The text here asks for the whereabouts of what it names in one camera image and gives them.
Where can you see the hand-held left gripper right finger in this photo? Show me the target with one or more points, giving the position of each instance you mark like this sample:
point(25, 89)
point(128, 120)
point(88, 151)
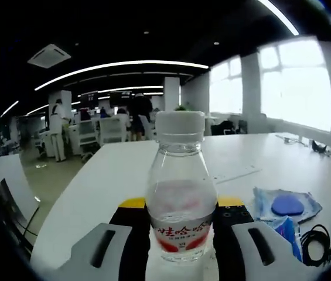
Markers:
point(229, 248)

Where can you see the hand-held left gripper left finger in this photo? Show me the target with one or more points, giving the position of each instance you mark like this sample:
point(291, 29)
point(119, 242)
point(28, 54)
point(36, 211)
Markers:
point(130, 243)

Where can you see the blue tissue pack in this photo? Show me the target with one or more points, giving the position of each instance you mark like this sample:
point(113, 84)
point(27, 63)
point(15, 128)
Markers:
point(288, 234)

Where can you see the blue packet with round pad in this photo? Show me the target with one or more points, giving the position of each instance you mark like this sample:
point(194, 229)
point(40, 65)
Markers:
point(286, 205)

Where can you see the clear plastic water bottle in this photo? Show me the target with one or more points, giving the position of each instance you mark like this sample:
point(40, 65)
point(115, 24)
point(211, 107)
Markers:
point(181, 175)

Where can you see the dark object on table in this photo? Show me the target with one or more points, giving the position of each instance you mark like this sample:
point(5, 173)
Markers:
point(319, 147)

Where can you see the white table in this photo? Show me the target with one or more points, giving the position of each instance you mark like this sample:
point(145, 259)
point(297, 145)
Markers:
point(109, 175)

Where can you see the white power strip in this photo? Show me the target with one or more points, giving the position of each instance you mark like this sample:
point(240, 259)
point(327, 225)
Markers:
point(235, 175)

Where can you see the white mesh chair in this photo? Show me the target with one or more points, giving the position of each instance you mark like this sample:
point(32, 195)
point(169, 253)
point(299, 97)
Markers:
point(112, 128)
point(87, 131)

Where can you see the black office chair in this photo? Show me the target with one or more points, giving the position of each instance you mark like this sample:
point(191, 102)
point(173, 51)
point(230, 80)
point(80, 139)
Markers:
point(226, 128)

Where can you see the white desk panel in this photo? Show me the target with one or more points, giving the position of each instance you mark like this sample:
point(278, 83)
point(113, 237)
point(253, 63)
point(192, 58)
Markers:
point(7, 181)

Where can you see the green potted plant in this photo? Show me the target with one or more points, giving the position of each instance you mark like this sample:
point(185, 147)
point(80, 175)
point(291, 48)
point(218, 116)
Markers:
point(180, 108)

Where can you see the long curved ceiling light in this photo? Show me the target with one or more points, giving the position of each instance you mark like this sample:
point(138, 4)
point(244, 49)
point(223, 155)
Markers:
point(118, 65)

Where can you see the ceiling air conditioner vent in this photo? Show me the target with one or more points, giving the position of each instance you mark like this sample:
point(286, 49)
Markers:
point(49, 55)

